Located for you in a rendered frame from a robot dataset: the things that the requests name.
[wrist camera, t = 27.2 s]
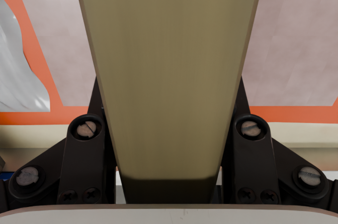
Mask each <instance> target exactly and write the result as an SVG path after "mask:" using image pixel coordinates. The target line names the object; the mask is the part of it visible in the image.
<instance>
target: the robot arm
mask: <svg viewBox="0 0 338 224"><path fill-rule="evenodd" d="M116 166H117V162H116V158H115V154H114V149H113V145H112V141H111V137H110V132H109V128H108V124H107V119H106V115H105V111H104V107H103V102H102V98H101V94H100V89H99V85H98V81H97V77H96V78H95V82H94V86H93V91H92V95H91V99H90V103H89V107H88V112H87V114H84V115H81V116H78V117H77V118H75V119H74V120H73V121H72V122H71V123H70V124H69V126H68V129H67V134H66V138H64V139H63V140H61V141H60V142H58V143H57V144H55V145H54V146H52V147H51V148H49V149H48V150H46V151H45V152H43V153H42V154H40V155H39V156H37V157H36V158H34V159H32V160H31V161H29V162H28V163H26V164H25V165H23V166H22V167H20V168H19V169H18V170H17V171H16V172H15V173H14V174H13V175H12V177H11V178H10V179H8V180H5V181H4V180H3V179H1V180H0V224H338V180H337V179H335V180H334V181H332V180H330V179H327V177H326V176H325V174H324V173H323V172H322V171H321V170H320V169H319V168H317V167H316V166H314V165H313V164H311V163H310V162H308V161H307V160H305V159H304V158H302V157H301V156H299V155H298V154H296V153H295V152H293V151H292V150H290V149H289V148H287V147H286V146H284V145H283V144H281V143H280V142H278V141H277V140H275V139H274V138H272V136H271V130H270V127H269V125H268V123H267V122H266V121H265V120H264V119H263V118H261V117H259V116H257V115H254V114H251V113H250V109H249V104H248V100H247V96H246V92H245V87H244V83H243V79H242V76H241V79H240V83H239V87H238V92H237V96H236V100H235V105H234V109H233V113H232V118H231V122H230V126H229V131H228V135H227V139H226V144H225V148H224V152H223V156H222V161H221V167H222V169H221V170H222V204H116Z"/></svg>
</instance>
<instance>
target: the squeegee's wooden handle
mask: <svg viewBox="0 0 338 224"><path fill-rule="evenodd" d="M78 1H79V5H80V9H81V13H82V18H83V22H84V26H85V29H86V34H87V38H88V42H89V47H90V51H91V55H92V59H93V64H94V68H95V72H96V77H97V81H98V85H99V89H100V94H101V98H102V102H103V107H104V111H105V115H106V119H107V124H108V128H109V132H110V137H111V141H112V145H113V149H114V154H115V158H116V162H117V167H118V171H119V175H120V179H121V184H122V188H123V192H124V197H125V201H126V204H212V200H213V195H214V191H215V187H216V182H217V178H218V174H219V169H220V165H221V161H222V156H223V152H224V148H225V144H226V139H227V135H228V131H229V126H230V122H231V118H232V113H233V109H234V105H235V100H236V96H237V92H238V87H239V83H240V79H241V75H242V70H243V66H244V62H245V57H246V53H247V49H248V44H249V40H250V36H251V31H252V27H253V24H254V20H255V15H256V11H257V7H258V2H259V0H78Z"/></svg>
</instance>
